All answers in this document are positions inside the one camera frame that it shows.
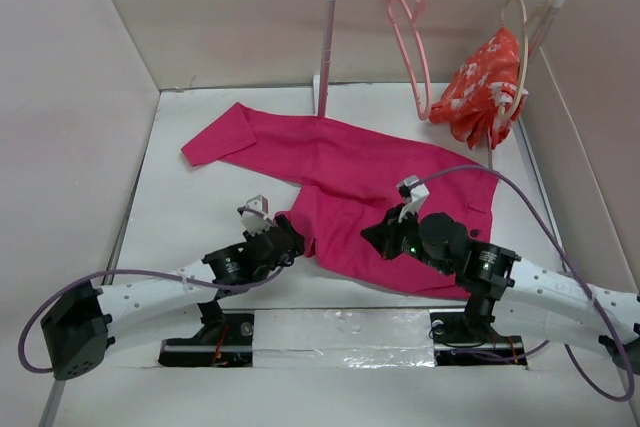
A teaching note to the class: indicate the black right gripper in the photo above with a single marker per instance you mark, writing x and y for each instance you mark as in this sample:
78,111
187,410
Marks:
383,234

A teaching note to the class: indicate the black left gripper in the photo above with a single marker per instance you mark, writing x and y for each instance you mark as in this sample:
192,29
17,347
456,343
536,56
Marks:
295,251

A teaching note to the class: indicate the pink trousers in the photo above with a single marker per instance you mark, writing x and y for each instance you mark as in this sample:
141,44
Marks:
348,178

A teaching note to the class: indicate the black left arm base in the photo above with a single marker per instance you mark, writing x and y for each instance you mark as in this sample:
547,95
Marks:
225,340

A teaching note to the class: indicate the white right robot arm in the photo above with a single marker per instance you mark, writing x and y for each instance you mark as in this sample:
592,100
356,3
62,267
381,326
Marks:
510,295

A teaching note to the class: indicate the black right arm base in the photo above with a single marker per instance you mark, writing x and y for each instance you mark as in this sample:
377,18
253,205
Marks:
456,343

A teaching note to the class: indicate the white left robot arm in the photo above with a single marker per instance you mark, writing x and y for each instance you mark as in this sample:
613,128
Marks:
86,321

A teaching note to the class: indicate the beige wooden hanger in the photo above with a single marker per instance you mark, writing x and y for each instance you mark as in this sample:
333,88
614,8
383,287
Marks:
522,42

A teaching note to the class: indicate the pink plastic hanger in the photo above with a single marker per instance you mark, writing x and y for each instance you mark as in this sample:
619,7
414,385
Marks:
419,78

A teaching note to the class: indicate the orange floral garment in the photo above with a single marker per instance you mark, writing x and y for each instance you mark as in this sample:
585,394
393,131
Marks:
477,104

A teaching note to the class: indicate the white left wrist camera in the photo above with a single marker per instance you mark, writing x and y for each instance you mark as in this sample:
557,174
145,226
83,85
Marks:
254,215

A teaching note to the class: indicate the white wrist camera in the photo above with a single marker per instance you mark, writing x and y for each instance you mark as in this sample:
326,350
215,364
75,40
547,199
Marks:
414,194
254,215

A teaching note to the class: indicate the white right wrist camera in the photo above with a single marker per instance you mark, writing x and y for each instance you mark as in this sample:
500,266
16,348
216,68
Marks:
414,194

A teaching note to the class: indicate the metal rail left edge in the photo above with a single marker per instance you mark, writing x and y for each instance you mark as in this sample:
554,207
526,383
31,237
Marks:
52,404

